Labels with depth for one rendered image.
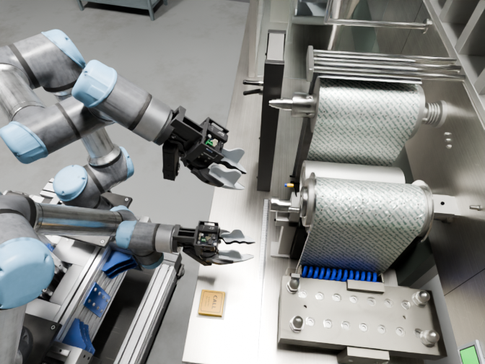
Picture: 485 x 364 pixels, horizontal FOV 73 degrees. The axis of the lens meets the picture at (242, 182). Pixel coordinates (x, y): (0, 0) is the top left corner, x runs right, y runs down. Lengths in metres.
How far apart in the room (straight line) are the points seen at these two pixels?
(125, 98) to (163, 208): 1.78
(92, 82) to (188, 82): 2.69
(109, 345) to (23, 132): 1.33
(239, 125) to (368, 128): 0.72
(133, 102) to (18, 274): 0.36
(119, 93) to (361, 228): 0.57
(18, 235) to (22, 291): 0.10
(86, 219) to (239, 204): 0.53
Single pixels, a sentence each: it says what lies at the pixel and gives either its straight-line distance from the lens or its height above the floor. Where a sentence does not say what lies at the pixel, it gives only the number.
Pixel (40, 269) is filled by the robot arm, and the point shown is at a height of 1.33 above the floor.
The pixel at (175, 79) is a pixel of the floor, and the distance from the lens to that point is 3.33.
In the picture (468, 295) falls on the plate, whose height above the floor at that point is 1.23.
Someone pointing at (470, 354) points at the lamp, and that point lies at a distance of 0.86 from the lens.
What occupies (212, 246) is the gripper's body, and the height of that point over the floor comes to 1.16.
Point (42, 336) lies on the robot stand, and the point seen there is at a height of 0.82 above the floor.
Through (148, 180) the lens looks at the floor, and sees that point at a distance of 2.50.
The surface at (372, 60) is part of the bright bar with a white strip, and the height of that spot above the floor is 1.44.
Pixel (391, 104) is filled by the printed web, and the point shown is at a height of 1.39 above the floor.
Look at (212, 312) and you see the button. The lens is 1.03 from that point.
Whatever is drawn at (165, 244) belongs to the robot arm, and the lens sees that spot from 0.89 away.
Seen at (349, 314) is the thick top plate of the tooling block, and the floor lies 1.03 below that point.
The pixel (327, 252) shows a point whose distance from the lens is 0.90.
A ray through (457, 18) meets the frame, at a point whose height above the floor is 1.47.
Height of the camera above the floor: 1.91
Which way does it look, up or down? 53 degrees down
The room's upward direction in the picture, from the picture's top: straight up
